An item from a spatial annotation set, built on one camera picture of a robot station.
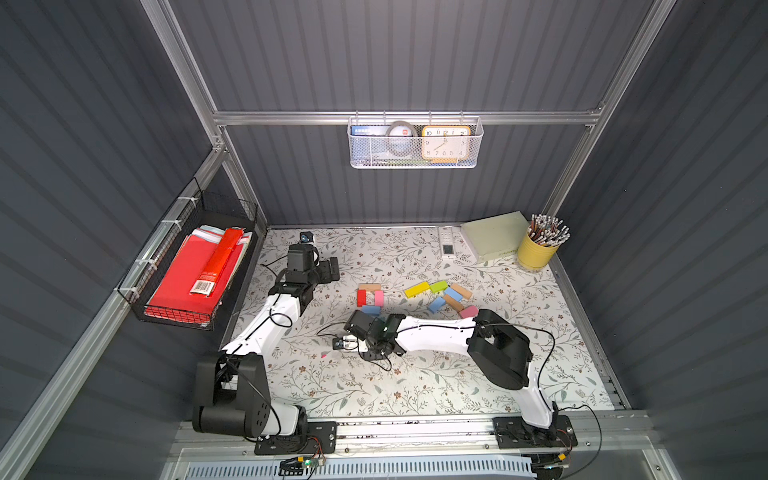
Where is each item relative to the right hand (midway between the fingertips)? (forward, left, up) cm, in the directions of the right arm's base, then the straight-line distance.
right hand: (366, 340), depth 88 cm
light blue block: (+12, -1, -3) cm, 12 cm away
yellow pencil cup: (+28, -56, +6) cm, 63 cm away
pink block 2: (+11, -33, -4) cm, 35 cm away
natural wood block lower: (+14, -28, -2) cm, 31 cm away
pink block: (+16, -3, -2) cm, 16 cm away
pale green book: (+43, -47, 0) cm, 64 cm away
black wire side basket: (+21, +44, +33) cm, 59 cm away
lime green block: (+21, -24, -2) cm, 31 cm away
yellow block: (+19, -16, -2) cm, 25 cm away
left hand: (+18, +13, +16) cm, 27 cm away
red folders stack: (+5, +39, +27) cm, 48 cm away
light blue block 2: (+13, -22, -1) cm, 26 cm away
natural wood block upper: (+18, -31, -2) cm, 37 cm away
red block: (+16, +3, -1) cm, 16 cm away
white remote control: (+40, -29, -1) cm, 49 cm away
